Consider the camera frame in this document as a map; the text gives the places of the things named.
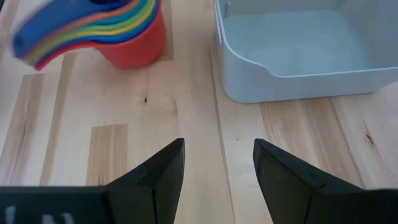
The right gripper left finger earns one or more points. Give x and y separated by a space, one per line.
149 199

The orange measuring cup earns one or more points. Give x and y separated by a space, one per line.
93 19

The light blue measuring cup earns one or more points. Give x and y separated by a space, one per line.
93 23

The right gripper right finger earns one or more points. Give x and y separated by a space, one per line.
295 199

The large red measuring cup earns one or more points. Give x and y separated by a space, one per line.
136 54

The small navy measuring cup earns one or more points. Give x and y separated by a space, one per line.
62 21

